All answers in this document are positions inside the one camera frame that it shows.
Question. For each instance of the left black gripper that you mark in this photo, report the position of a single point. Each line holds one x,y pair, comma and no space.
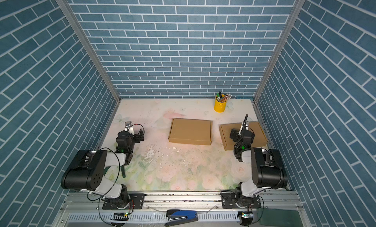
137,139

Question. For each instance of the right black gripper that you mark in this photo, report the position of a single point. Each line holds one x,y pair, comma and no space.
235,133

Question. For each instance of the cardboard box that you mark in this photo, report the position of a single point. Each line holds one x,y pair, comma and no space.
260,139

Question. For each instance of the cardboard sheet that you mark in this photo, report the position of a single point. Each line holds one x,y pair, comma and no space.
190,131

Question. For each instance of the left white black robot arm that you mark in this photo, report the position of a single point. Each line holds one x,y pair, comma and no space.
86,170

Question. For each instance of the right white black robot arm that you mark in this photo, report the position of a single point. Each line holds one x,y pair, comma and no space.
267,167

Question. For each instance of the green box at front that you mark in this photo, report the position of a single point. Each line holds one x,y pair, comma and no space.
281,218

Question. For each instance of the yellow pen cup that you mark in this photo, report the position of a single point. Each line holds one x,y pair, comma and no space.
219,106

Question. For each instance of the pens in cup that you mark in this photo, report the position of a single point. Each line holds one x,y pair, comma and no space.
223,97

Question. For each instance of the blue black stapler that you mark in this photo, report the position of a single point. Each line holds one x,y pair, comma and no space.
177,217

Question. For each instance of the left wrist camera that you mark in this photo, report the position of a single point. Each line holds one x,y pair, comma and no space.
128,127

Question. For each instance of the green handled pliers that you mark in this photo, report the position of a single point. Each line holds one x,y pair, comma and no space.
114,172

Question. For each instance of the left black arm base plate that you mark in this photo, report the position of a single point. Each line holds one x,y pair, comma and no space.
135,201

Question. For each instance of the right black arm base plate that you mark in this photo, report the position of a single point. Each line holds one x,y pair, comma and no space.
232,200

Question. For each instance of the aluminium front rail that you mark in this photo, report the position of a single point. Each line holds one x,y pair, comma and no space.
80,210

